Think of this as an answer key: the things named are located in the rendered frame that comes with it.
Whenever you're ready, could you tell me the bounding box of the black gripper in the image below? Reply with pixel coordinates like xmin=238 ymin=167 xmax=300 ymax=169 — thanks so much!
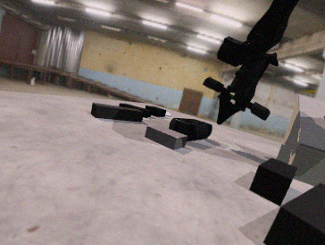
xmin=202 ymin=69 xmax=270 ymax=125

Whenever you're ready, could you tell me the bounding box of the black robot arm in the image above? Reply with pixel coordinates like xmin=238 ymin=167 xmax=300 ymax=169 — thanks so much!
xmin=217 ymin=0 xmax=299 ymax=79

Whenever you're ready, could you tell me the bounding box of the dark grey switch controller unit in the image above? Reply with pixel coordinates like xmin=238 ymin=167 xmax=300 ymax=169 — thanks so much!
xmin=169 ymin=118 xmax=213 ymax=141

